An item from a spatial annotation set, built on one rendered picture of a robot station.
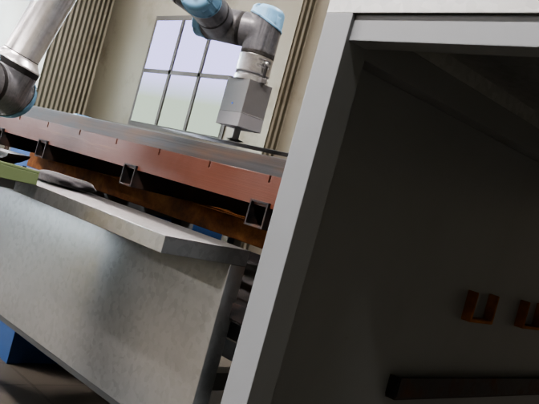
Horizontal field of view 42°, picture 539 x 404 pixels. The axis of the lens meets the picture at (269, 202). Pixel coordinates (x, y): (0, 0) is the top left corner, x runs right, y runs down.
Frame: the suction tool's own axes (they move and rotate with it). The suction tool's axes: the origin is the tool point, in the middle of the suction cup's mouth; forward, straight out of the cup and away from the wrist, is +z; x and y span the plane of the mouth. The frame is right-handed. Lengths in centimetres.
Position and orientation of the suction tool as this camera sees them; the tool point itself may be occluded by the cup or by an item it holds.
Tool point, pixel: (232, 149)
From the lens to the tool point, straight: 153.3
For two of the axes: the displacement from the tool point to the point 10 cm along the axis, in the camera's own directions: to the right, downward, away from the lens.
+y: -6.1, -1.7, 7.8
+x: -7.5, -2.0, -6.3
